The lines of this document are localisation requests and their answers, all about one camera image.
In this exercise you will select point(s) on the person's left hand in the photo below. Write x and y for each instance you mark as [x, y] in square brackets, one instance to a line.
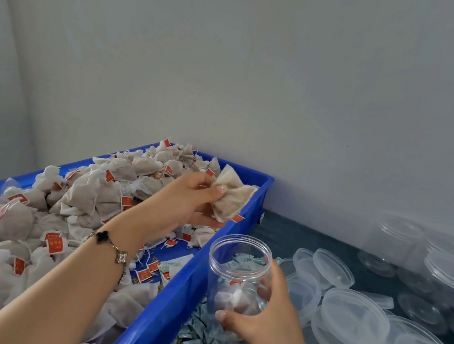
[170, 208]

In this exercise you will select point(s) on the person's right hand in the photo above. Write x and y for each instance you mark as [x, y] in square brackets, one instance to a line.
[279, 328]

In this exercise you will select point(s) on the white mesh tea bag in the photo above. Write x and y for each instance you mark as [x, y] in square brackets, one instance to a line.
[233, 196]
[239, 299]

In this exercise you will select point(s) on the clear plastic jar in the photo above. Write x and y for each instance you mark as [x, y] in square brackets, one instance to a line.
[240, 249]

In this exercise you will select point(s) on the pile of tea bags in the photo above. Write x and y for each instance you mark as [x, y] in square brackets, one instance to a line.
[30, 224]

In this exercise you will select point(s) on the person's left forearm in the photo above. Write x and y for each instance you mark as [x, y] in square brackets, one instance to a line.
[53, 297]

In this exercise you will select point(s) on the blue plastic tray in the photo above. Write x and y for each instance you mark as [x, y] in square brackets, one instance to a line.
[166, 315]

